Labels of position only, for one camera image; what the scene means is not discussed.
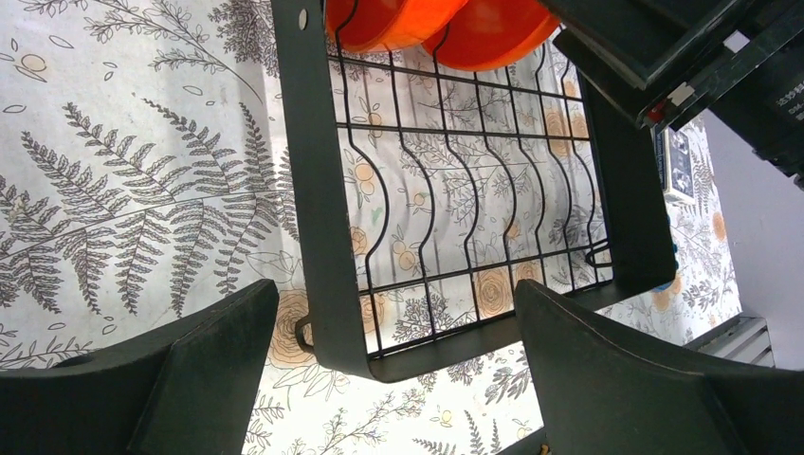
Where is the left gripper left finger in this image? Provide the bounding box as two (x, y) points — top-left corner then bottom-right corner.
(1, 279), (279, 454)

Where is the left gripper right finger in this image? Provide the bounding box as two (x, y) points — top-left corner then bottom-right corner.
(515, 281), (803, 454)

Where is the black wire dish rack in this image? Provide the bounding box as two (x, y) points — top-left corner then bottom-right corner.
(272, 1), (676, 383)

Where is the orange bowl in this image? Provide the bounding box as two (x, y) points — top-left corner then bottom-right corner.
(324, 0), (466, 54)
(422, 0), (559, 72)

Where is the blue playing card box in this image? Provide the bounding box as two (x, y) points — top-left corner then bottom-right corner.
(654, 129), (695, 205)

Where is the blue toy truck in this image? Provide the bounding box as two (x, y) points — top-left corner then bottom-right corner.
(650, 242), (679, 294)

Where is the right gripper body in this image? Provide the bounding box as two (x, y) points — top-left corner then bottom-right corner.
(546, 1), (803, 186)

